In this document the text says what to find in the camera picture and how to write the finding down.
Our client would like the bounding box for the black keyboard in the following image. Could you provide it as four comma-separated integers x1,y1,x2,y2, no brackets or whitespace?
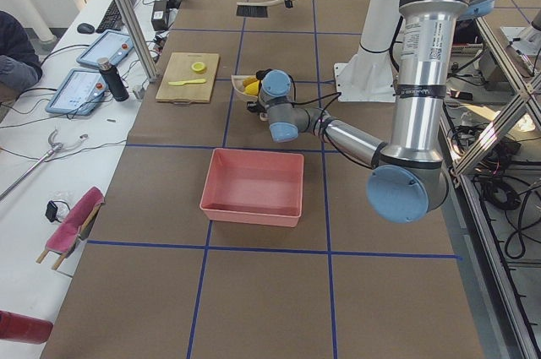
96,1,124,34

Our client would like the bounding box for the aluminium frame post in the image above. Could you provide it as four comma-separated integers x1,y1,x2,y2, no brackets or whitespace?
113,0,158,83

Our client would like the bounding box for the black power adapter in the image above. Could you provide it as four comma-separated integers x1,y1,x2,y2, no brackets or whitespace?
151,0,169,31

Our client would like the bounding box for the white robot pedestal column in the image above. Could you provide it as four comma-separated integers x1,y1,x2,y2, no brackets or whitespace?
335,0,400,102

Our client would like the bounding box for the yellow lemon slice toy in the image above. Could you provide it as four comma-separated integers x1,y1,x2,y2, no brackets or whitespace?
190,62,206,73

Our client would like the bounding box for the yellow toy corn cob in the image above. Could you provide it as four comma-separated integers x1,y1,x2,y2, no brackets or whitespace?
244,81,260,96

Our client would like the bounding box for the pink cloth rack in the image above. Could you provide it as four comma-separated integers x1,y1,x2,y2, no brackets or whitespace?
36,187,105,270

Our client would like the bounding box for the black computer mouse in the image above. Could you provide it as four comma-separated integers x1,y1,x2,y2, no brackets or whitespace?
77,23,95,35

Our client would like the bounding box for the person in dark jacket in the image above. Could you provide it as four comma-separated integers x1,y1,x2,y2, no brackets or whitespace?
1,11,43,92

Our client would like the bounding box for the lower teach pendant tablet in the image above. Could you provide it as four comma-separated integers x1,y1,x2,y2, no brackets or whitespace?
46,68,108,117

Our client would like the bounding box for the bamboo cutting board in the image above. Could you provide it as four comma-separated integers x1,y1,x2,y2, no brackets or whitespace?
156,52,220,104

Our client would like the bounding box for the black water bottle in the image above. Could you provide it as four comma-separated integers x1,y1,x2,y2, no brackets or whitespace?
97,57,129,101

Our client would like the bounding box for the beige hand brush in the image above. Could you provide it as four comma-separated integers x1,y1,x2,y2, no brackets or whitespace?
236,0,297,18

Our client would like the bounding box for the teach pendant tablet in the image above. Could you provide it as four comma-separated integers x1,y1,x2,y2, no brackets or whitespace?
46,68,108,117
76,30,134,68

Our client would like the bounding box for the pink plastic bin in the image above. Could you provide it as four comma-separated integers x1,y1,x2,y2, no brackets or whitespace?
199,148,304,227

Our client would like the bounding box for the upper teach pendant tablet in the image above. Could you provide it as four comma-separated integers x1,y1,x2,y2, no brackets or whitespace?
76,30,134,68

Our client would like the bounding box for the yellow plastic knife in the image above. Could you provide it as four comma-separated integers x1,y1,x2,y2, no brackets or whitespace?
167,79,206,86

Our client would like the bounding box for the red bottle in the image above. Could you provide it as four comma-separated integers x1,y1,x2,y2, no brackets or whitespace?
1,311,53,345

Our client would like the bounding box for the metal tripod stand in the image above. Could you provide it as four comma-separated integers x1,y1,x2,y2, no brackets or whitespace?
1,128,89,201

